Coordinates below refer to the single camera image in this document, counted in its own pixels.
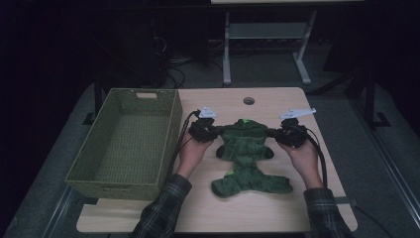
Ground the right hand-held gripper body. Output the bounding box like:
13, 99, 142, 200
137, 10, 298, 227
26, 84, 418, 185
276, 107, 317, 149

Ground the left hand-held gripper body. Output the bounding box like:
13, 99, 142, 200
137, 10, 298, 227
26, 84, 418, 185
187, 105, 219, 144

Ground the green fleece pet garment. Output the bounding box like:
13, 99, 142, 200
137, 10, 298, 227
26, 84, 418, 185
211, 118, 294, 199

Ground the green woven basket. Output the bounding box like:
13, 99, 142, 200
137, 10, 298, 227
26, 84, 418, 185
64, 87, 183, 202

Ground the person's left hand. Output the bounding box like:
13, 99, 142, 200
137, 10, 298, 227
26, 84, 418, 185
175, 130, 216, 179

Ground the person's right hand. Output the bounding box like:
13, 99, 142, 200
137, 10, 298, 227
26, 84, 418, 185
278, 138, 325, 190

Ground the grey tape strip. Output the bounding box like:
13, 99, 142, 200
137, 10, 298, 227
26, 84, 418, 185
334, 196, 359, 206

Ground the black stand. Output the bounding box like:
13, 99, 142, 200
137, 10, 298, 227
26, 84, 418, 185
345, 65, 391, 130

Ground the white metal stand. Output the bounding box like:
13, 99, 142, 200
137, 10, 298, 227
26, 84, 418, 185
222, 10, 318, 86

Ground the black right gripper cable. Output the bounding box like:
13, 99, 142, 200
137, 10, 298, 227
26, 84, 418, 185
293, 124, 329, 188

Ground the tangle of floor cables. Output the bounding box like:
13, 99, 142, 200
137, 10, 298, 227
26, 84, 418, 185
150, 36, 226, 89

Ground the metal floor rail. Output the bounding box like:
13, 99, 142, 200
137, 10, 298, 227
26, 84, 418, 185
350, 98, 420, 229
42, 184, 77, 238

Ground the black floor cable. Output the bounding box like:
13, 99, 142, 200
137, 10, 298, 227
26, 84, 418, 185
355, 204, 395, 238

